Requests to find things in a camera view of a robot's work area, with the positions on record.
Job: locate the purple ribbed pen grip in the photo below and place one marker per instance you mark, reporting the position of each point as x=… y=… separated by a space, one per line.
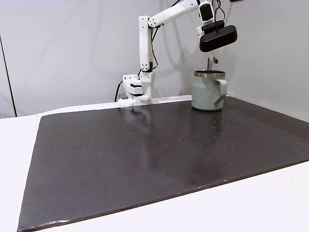
x=216 y=60

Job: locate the pale green steel mug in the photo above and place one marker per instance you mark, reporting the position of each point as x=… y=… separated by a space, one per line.
x=204 y=93

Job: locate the black rubber table mat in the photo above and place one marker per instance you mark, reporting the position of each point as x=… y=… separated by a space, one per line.
x=154 y=164

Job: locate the black oval camera box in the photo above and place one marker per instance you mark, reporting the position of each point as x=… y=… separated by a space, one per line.
x=218 y=38

